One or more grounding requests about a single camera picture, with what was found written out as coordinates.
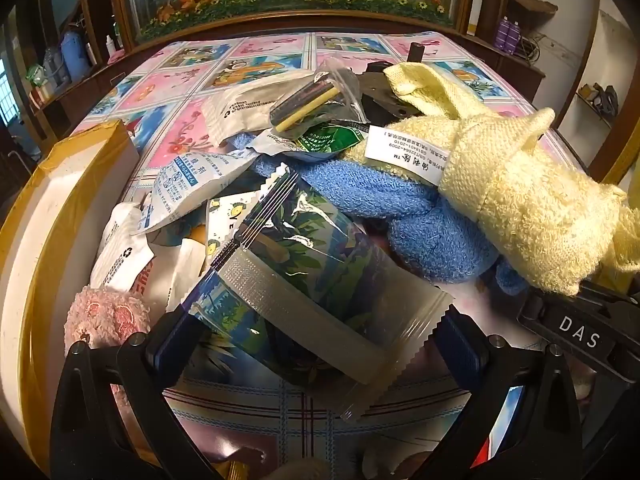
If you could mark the dark wooden cabinet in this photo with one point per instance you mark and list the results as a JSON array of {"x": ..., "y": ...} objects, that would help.
[{"x": 515, "y": 75}]

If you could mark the cardboard box with yellow tape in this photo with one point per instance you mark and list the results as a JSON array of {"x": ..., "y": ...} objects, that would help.
[{"x": 30, "y": 260}]

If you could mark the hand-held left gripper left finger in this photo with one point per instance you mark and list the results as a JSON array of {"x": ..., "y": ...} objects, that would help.
[{"x": 175, "y": 335}]

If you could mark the white blue print packet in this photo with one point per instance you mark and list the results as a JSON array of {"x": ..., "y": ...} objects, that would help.
[{"x": 185, "y": 185}]

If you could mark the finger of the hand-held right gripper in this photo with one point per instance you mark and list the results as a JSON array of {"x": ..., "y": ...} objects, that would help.
[{"x": 575, "y": 327}]

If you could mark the lemon print packet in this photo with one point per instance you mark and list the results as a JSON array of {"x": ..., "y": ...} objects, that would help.
[{"x": 222, "y": 225}]

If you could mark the dark bundle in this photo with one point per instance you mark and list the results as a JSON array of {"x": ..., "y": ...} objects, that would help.
[{"x": 605, "y": 100}]

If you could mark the brown shelf board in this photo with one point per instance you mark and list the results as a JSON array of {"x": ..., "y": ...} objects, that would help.
[{"x": 532, "y": 7}]

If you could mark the green packet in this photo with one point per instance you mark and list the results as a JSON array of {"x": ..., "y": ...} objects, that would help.
[{"x": 320, "y": 140}]

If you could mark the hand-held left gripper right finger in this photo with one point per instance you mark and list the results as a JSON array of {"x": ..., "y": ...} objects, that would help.
[{"x": 457, "y": 345}]

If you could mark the leaf print snack packet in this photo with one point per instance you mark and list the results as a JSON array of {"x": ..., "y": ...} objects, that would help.
[{"x": 310, "y": 260}]

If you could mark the pink plush toy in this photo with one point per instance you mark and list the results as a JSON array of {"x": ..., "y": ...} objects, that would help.
[{"x": 105, "y": 312}]

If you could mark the small white bottle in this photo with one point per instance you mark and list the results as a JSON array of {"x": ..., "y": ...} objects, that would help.
[{"x": 111, "y": 50}]

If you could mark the white wall shelf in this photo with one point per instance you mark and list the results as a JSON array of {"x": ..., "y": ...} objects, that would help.
[{"x": 582, "y": 100}]

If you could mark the clear zip bag with sticks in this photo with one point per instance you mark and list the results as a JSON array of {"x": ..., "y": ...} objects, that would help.
[{"x": 305, "y": 102}]

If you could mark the white red print packet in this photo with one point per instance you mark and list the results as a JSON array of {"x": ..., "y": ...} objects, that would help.
[{"x": 170, "y": 270}]

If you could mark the black metal part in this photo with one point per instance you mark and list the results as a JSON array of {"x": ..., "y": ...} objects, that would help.
[{"x": 375, "y": 92}]

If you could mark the blue thermos bottle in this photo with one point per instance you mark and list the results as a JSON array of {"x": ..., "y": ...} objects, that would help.
[{"x": 75, "y": 57}]

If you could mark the fluffy yellow towel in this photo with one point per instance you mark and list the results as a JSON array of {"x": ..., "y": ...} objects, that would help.
[{"x": 525, "y": 200}]

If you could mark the blue towel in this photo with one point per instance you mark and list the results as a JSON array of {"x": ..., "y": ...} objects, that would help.
[{"x": 380, "y": 195}]

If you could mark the dark wooden shelf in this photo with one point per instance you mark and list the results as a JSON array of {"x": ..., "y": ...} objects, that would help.
[{"x": 75, "y": 100}]

